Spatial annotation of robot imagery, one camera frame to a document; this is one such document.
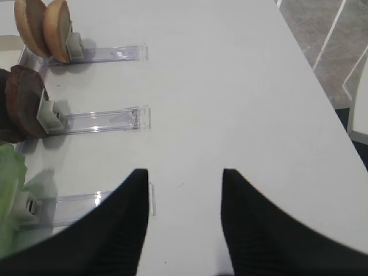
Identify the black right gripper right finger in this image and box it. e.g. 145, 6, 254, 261
221, 169, 367, 275

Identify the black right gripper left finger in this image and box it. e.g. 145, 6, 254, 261
1, 169, 149, 275

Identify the clear lettuce dispenser track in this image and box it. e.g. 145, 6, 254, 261
34, 182, 158, 228

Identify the grey lettuce pusher block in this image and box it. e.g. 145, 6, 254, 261
11, 191, 42, 227

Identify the green lettuce leaf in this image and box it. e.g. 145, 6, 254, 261
1, 144, 27, 257

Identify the rear dark meat patty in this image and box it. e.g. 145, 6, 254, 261
1, 69, 26, 143

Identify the front brown meat patty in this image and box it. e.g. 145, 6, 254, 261
5, 65, 49, 138

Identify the clear bread dispenser track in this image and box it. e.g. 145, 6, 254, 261
17, 44, 148, 67

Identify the grey bread pusher block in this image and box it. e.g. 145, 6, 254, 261
66, 32, 84, 60

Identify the front tan bread slice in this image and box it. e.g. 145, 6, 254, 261
43, 0, 72, 63

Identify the tan bread slice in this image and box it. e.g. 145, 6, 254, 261
43, 0, 72, 63
14, 0, 51, 58

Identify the rear tan bread slice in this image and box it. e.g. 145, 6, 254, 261
14, 0, 51, 58

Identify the clear patty dispenser track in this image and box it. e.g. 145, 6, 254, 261
46, 105, 151, 137

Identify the grey patty pusher block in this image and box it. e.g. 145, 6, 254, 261
36, 89, 66, 135

